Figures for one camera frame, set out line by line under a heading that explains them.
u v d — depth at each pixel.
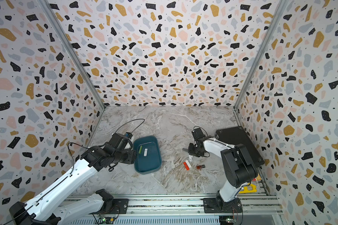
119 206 0.74
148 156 0.92
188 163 0.90
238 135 0.98
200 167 0.88
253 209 0.75
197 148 0.71
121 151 0.59
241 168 0.47
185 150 0.97
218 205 0.66
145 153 0.93
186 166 0.89
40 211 0.38
